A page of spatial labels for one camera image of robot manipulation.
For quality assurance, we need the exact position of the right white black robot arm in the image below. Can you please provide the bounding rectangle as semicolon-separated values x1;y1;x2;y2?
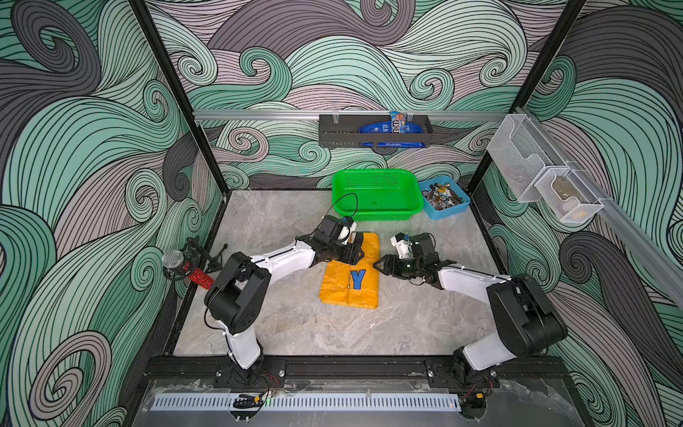
374;233;568;373

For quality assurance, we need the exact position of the aluminium rail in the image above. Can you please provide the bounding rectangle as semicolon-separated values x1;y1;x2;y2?
193;109;507;122
515;107;682;309

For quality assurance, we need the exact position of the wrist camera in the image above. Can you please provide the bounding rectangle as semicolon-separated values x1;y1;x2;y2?
337;216;356;245
391;233;412;259

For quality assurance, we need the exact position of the blue snack packet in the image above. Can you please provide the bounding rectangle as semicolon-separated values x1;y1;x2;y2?
359;112;425;148

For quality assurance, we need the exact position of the right aluminium rail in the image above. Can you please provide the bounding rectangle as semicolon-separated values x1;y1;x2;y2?
515;107;682;309

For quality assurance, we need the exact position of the black wall shelf tray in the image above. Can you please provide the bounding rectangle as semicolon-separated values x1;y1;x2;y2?
318;113;434;149

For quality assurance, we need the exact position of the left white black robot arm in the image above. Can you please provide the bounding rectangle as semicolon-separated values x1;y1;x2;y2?
205;215;365;371

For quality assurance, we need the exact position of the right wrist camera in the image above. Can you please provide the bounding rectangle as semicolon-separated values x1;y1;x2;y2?
391;233;412;259

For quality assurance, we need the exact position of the yellow printed pillowcase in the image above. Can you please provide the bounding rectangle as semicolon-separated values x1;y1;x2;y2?
319;232;380;310

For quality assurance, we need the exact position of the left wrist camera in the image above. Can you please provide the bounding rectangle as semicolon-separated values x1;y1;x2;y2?
337;216;356;245

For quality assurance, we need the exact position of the blue bin of small parts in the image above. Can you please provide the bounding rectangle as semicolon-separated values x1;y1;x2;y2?
419;176;471;221

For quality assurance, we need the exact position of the green plastic basket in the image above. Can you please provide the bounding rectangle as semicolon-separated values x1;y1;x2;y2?
332;169;423;222

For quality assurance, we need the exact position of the small clear wall bin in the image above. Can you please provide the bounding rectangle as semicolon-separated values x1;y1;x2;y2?
535;167;604;225

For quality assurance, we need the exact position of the white slotted cable duct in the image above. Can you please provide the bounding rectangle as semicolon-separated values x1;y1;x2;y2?
149;392;461;412

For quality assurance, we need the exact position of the large clear wall bin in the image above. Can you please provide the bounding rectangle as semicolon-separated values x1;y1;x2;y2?
487;114;552;203

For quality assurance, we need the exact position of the back aluminium rail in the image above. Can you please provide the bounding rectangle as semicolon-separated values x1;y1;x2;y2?
193;109;507;122

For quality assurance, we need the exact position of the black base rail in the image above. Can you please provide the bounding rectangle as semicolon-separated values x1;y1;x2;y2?
142;355;568;391

